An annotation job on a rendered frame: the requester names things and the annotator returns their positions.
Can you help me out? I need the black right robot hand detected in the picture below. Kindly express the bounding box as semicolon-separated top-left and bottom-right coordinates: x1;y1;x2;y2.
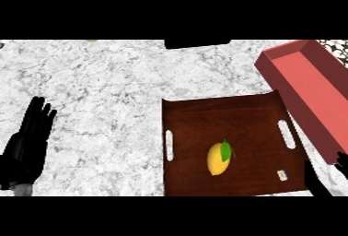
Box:
304;151;348;197

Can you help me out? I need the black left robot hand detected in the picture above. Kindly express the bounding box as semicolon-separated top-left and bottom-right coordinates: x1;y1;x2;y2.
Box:
0;96;59;191

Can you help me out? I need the dark brown wooden tray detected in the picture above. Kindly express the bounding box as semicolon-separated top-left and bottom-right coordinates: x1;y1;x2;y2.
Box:
161;89;310;197

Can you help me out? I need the yellow lemon with green leaf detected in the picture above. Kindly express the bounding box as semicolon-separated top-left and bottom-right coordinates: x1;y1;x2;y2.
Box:
207;139;236;177

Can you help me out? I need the red cardboard box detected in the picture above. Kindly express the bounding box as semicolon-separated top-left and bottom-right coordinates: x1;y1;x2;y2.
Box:
252;40;348;165

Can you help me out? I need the black appliance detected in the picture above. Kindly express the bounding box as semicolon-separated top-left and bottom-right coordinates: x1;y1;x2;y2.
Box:
164;40;233;50

